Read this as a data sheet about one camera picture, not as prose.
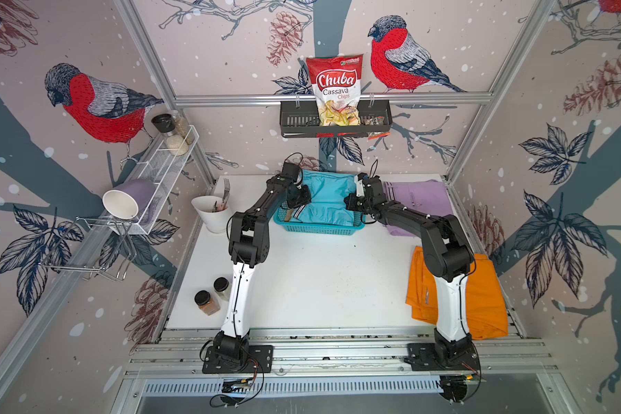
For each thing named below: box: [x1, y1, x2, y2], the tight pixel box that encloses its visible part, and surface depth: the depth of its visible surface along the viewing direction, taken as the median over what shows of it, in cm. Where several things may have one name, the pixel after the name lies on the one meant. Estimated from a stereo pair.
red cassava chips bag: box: [305, 54, 364, 126], surface depth 83 cm
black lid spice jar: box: [150, 112, 189, 157], surface depth 83 cm
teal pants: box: [290, 169, 357, 226], surface depth 105 cm
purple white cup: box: [102, 178, 157, 220], surface depth 63 cm
